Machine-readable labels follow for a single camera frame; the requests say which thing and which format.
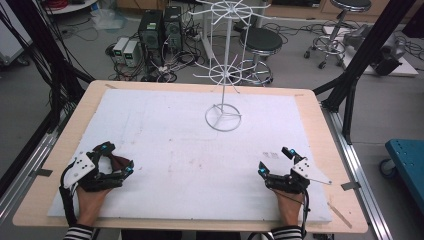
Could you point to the person's right hand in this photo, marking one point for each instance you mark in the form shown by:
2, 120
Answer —
290, 208

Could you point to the aluminium rail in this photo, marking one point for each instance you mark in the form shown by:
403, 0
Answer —
353, 166
36, 153

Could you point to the grey tape piece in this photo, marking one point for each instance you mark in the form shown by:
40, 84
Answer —
41, 172
350, 186

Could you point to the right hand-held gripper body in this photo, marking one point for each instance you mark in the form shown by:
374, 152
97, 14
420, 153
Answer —
305, 170

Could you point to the person's left hand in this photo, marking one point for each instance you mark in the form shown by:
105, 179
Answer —
87, 205

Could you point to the slim black computer tower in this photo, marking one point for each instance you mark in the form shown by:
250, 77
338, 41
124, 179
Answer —
173, 30

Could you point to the black metal frame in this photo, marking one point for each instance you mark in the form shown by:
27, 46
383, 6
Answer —
366, 50
26, 26

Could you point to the black round stool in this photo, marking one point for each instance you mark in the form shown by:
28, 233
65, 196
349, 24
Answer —
261, 41

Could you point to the grey machine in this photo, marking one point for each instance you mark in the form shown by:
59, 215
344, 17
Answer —
388, 50

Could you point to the thin wooden stick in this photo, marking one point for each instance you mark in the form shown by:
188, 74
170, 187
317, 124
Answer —
340, 215

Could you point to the clear plastic bag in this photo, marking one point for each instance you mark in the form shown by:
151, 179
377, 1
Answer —
107, 18

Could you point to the white floor board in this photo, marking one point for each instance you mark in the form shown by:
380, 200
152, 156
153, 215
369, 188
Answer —
408, 69

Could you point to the white foam mat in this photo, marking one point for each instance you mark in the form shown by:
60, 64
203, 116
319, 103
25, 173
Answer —
166, 150

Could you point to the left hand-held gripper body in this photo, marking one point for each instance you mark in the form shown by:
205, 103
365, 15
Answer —
79, 166

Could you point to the blue cart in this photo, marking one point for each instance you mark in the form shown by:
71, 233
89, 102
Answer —
406, 160

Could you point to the large black computer tower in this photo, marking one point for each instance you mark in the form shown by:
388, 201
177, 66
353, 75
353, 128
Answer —
151, 33

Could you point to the chrome stool with wheels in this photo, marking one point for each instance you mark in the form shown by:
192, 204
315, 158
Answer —
350, 4

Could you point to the round white table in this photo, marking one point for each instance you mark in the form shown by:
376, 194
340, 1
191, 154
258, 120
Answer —
71, 6

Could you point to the dark red cloth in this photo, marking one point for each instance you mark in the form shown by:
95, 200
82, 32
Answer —
116, 162

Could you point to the white cabinet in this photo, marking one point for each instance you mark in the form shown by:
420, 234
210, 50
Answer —
10, 33

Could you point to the white power supply unit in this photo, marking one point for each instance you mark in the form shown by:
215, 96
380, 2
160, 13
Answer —
131, 53
119, 50

